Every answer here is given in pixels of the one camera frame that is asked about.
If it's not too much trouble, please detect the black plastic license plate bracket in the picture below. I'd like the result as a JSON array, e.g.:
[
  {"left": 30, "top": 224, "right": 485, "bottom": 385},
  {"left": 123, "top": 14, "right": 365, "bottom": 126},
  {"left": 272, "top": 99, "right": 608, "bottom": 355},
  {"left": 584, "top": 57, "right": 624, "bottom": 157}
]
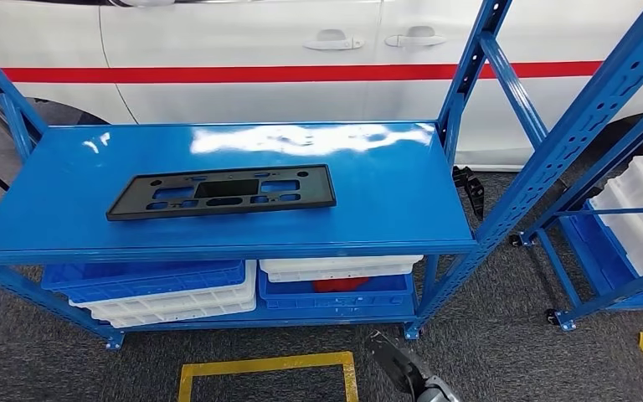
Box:
[{"left": 105, "top": 163, "right": 337, "bottom": 223}]

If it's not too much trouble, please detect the red object in crate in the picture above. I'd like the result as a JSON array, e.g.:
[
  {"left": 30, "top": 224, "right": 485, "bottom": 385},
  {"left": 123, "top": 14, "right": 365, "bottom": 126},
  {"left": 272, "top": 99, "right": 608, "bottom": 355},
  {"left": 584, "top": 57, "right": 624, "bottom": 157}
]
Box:
[{"left": 312, "top": 277, "right": 371, "bottom": 294}]

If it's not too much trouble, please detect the white car door handle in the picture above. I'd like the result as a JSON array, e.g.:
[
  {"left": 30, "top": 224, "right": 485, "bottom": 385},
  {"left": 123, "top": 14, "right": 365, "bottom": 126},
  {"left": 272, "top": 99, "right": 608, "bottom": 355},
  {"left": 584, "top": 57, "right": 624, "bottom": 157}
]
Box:
[
  {"left": 303, "top": 28, "right": 366, "bottom": 52},
  {"left": 383, "top": 25, "right": 448, "bottom": 49}
]

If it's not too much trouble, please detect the blue metal shelf rack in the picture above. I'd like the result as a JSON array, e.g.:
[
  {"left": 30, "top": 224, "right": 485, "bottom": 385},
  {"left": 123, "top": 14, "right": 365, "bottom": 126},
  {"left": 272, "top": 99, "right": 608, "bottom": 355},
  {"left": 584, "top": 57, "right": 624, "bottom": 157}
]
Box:
[
  {"left": 0, "top": 0, "right": 643, "bottom": 352},
  {"left": 510, "top": 102, "right": 643, "bottom": 332}
]

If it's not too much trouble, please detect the white car with red stripe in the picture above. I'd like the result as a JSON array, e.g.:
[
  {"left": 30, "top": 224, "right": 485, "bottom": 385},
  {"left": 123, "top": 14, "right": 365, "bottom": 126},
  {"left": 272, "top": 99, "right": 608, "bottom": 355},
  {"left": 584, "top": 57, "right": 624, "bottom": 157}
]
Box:
[{"left": 0, "top": 0, "right": 643, "bottom": 172}]

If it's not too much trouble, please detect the blue plastic crate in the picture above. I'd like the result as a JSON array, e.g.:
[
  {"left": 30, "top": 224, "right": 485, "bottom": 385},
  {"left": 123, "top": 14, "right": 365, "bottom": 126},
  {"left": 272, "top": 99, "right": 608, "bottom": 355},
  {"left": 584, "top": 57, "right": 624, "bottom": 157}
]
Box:
[
  {"left": 41, "top": 260, "right": 247, "bottom": 305},
  {"left": 257, "top": 269, "right": 416, "bottom": 312},
  {"left": 568, "top": 202, "right": 643, "bottom": 309}
]

